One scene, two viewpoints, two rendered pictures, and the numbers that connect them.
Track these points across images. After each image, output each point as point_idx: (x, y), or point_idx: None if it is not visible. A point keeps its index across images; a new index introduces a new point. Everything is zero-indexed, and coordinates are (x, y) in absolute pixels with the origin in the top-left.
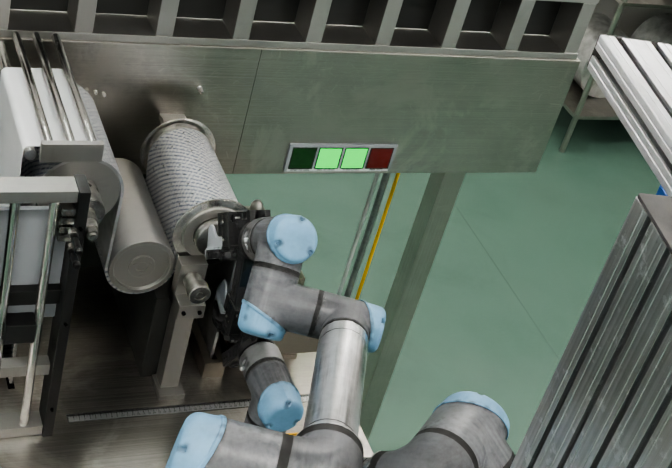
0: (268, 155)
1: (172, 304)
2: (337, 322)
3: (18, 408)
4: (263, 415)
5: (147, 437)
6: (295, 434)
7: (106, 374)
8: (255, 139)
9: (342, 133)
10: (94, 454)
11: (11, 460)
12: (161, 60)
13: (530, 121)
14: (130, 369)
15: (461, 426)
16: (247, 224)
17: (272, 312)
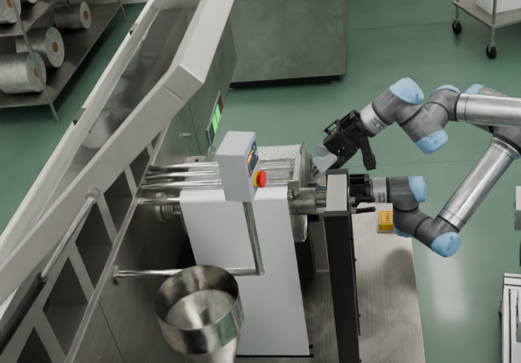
0: (205, 146)
1: (319, 219)
2: (460, 100)
3: (332, 344)
4: (423, 196)
5: (367, 284)
6: (381, 216)
7: (308, 295)
8: (201, 142)
9: (210, 105)
10: (378, 311)
11: (378, 354)
12: (172, 134)
13: (229, 35)
14: (306, 282)
15: (498, 95)
16: (360, 122)
17: (439, 126)
